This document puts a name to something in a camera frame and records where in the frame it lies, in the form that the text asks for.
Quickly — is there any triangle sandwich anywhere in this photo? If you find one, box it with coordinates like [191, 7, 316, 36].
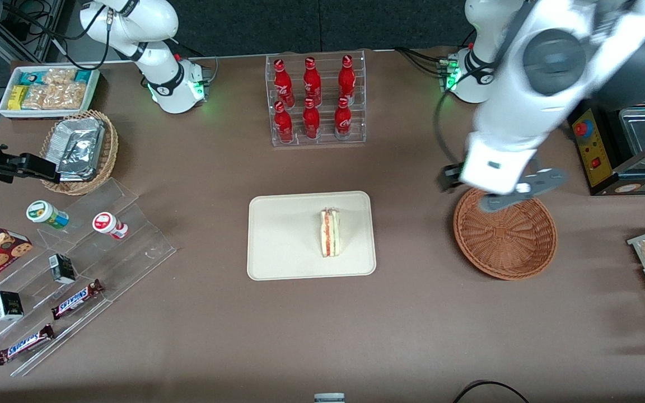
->
[320, 208, 342, 258]

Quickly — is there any black cable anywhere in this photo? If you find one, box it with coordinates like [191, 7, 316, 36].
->
[394, 47, 447, 74]
[0, 0, 115, 71]
[452, 381, 530, 403]
[433, 84, 471, 168]

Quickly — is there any small black drink carton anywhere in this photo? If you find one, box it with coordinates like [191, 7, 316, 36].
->
[49, 254, 77, 285]
[0, 290, 24, 321]

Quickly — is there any red cola bottle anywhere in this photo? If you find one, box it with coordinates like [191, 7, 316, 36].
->
[303, 98, 321, 140]
[338, 54, 357, 103]
[274, 58, 295, 107]
[303, 57, 323, 106]
[274, 101, 294, 144]
[334, 96, 352, 140]

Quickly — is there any clear bag of nuts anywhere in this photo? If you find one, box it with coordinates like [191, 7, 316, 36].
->
[23, 84, 59, 110]
[57, 83, 88, 110]
[43, 68, 77, 86]

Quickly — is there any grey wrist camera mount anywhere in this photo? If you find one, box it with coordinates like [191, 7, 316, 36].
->
[478, 168, 568, 212]

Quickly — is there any green lidded small jar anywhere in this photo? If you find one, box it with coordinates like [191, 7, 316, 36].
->
[26, 200, 69, 230]

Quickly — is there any brown round wicker basket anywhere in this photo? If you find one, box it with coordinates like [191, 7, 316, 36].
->
[453, 188, 558, 280]

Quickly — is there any brown Snickers chocolate bar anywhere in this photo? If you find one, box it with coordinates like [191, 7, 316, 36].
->
[51, 279, 105, 321]
[0, 324, 55, 366]

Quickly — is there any yellow emergency stop control box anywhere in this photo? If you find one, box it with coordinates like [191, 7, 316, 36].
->
[568, 101, 620, 195]

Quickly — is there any clear acrylic bottle rack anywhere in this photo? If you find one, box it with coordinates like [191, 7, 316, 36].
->
[265, 50, 368, 147]

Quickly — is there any red lidded small jar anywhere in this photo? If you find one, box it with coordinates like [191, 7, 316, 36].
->
[92, 212, 129, 240]

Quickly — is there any clear acrylic stepped display stand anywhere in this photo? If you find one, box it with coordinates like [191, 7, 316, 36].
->
[0, 178, 177, 377]

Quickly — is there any silver foil tray stack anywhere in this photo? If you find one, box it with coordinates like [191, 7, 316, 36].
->
[54, 116, 106, 182]

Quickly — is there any light tan wicker basket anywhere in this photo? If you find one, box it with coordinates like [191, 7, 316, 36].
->
[40, 110, 119, 196]

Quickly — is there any white plastic snack bin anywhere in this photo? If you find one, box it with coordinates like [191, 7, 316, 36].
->
[0, 66, 101, 120]

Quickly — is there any cream rectangular serving tray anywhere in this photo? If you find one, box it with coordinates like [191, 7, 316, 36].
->
[247, 191, 377, 281]

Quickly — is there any yellow snack pack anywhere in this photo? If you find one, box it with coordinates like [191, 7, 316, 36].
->
[8, 85, 28, 111]

